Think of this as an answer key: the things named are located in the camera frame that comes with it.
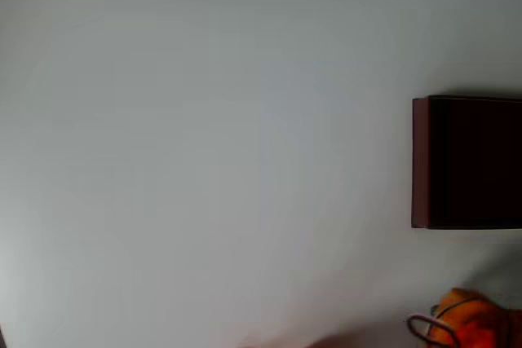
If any dark red open box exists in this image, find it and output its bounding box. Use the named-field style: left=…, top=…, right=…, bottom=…
left=410, top=95, right=522, bottom=231

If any dark red looped cable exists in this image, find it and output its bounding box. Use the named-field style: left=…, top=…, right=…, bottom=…
left=405, top=313, right=454, bottom=346

